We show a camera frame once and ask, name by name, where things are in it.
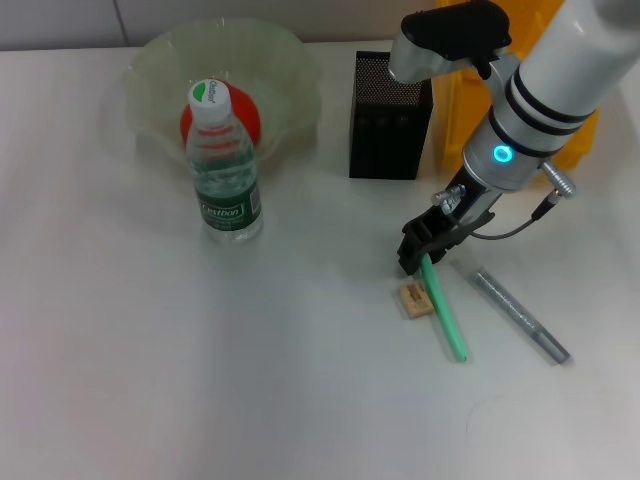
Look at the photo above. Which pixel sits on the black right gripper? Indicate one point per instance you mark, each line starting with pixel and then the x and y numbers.
pixel 465 210

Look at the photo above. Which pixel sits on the green pen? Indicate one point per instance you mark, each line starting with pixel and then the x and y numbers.
pixel 445 320

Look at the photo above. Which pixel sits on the gray marker pen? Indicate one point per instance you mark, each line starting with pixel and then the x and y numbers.
pixel 520 315

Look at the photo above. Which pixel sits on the clear green-label water bottle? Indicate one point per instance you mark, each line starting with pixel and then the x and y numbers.
pixel 225 190

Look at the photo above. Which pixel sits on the orange fruit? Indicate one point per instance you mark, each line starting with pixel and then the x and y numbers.
pixel 247 115

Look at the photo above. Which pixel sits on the beige eraser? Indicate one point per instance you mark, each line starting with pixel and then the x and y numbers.
pixel 415 300

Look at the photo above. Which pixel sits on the black mesh pen holder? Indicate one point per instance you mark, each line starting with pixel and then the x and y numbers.
pixel 385 135

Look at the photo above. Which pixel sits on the translucent green fruit plate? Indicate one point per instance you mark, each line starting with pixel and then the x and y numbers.
pixel 280 65

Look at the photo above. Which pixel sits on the yellow plastic bin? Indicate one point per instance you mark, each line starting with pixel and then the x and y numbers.
pixel 455 130

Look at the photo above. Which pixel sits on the black wall seam strip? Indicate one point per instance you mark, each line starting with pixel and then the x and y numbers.
pixel 120 24

